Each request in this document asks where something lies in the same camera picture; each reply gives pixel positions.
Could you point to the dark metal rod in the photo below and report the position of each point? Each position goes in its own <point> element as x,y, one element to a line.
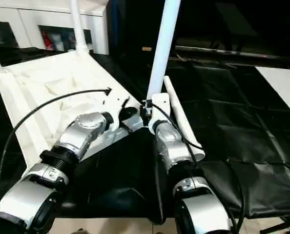
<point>233,52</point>

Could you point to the black case with gold label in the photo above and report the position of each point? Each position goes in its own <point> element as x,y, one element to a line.
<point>135,29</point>

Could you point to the white plastic table top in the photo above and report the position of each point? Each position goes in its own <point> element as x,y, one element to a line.
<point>49,85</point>

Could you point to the white flat board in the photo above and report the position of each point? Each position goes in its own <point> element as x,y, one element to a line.
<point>284,85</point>

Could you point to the black work mat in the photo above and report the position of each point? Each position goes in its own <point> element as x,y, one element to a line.
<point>245,146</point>

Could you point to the white glass-door cabinet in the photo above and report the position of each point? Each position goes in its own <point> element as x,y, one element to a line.
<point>37,14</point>

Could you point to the grey left robot foot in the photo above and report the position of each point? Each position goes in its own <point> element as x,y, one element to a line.
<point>80,230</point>

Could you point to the black metal stand leg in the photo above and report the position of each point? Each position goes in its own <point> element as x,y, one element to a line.
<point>284,224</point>

